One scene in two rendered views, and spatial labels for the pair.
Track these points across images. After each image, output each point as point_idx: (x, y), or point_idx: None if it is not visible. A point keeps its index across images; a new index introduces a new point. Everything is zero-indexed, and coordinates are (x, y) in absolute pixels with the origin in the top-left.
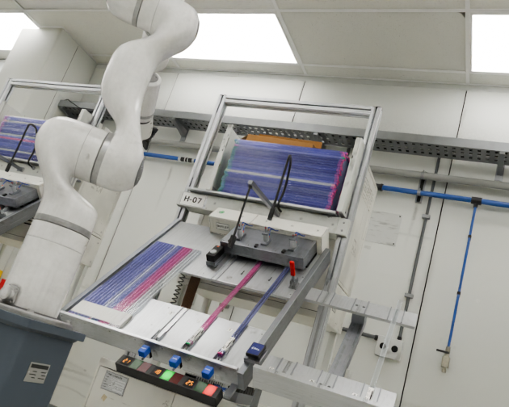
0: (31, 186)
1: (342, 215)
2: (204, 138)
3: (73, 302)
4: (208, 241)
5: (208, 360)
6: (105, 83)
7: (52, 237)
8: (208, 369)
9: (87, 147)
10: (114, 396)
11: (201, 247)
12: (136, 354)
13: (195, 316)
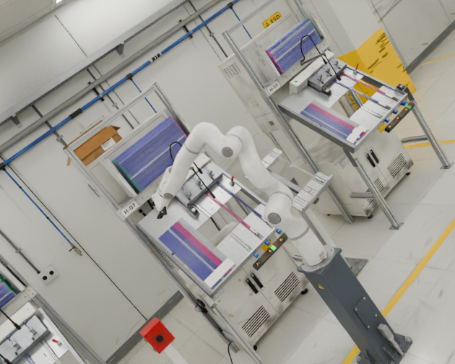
0: (29, 317)
1: None
2: (89, 178)
3: (204, 286)
4: (170, 212)
5: (275, 228)
6: (265, 181)
7: (312, 232)
8: (279, 230)
9: (289, 202)
10: (222, 295)
11: (175, 217)
12: (247, 261)
13: (237, 230)
